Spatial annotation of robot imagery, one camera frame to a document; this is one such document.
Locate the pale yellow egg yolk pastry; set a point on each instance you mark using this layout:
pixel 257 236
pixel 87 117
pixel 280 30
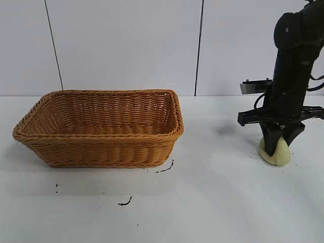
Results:
pixel 281 157

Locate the brown woven wicker basket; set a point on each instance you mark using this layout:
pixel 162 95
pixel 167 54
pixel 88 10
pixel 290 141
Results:
pixel 101 152

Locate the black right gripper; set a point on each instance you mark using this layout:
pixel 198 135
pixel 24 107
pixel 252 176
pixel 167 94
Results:
pixel 284 101

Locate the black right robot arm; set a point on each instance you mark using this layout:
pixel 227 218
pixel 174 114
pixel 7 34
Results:
pixel 291 45

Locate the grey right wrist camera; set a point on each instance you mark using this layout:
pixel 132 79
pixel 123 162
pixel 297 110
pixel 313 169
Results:
pixel 253 88

